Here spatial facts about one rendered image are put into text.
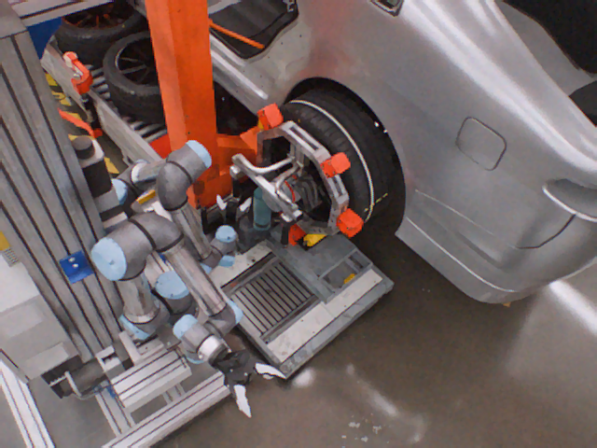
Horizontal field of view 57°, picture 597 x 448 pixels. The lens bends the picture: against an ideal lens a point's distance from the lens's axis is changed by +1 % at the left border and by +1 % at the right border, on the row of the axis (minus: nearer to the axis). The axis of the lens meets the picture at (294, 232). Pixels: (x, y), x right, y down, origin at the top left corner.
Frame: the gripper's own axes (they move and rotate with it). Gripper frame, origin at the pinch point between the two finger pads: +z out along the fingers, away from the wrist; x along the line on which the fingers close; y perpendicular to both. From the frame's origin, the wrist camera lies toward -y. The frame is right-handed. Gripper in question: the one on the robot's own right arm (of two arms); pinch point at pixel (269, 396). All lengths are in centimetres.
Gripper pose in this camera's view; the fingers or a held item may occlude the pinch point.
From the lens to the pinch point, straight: 158.8
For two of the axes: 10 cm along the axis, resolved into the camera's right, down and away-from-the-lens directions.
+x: -6.2, 5.3, -5.8
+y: -1.6, 6.4, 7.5
